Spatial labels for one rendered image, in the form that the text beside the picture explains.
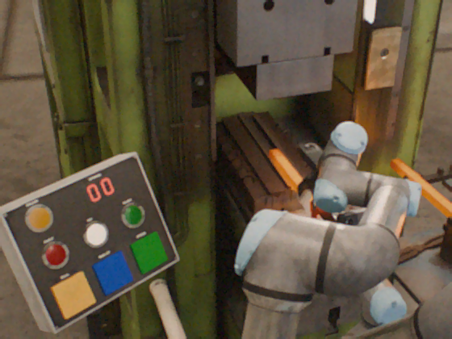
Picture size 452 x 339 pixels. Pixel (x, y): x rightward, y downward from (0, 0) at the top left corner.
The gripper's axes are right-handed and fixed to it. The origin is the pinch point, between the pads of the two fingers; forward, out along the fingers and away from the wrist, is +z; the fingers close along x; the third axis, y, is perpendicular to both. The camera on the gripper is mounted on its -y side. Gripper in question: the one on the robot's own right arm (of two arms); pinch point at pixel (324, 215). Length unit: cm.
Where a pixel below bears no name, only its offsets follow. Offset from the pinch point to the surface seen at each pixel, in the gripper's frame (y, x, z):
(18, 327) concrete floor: 99, -82, 95
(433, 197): 5.2, 35.1, 3.6
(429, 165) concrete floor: 100, 138, 145
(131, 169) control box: -16.0, -44.2, 11.5
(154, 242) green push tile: -1.0, -42.1, 2.5
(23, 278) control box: -4, -71, -4
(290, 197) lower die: 5.4, -1.5, 17.2
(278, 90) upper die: -27.6, -6.4, 16.5
